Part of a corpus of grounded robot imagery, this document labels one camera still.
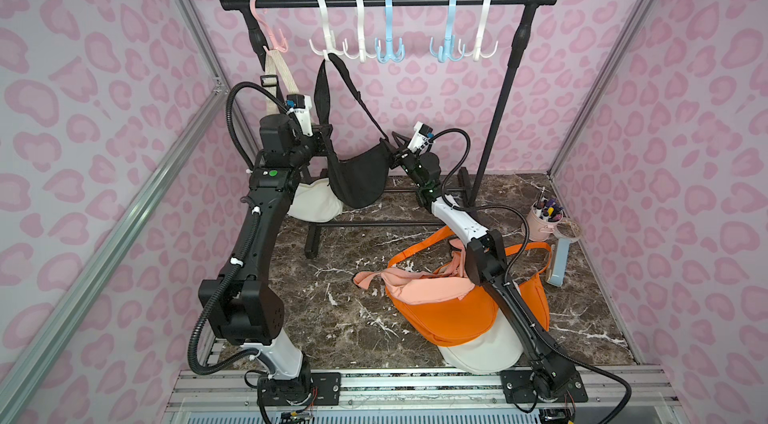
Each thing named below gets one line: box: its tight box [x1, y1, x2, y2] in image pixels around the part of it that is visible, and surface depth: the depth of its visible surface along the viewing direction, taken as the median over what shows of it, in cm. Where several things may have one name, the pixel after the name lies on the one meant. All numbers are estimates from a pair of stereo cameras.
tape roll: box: [553, 220, 583, 240], surface depth 105 cm
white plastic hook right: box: [458, 0, 499, 62], surface depth 63 cm
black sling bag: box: [313, 53, 391, 208], surface depth 84 cm
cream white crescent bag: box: [437, 307, 525, 375], surface depth 77 cm
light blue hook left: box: [374, 0, 406, 64], surface depth 65 cm
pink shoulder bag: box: [353, 239, 474, 304], surface depth 80 cm
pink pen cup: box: [526, 201, 564, 242], surface depth 95 cm
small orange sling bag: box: [386, 226, 498, 348], surface depth 80 cm
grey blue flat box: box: [546, 238, 570, 287], surface depth 92 cm
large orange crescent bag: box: [505, 242, 552, 331], surface depth 88 cm
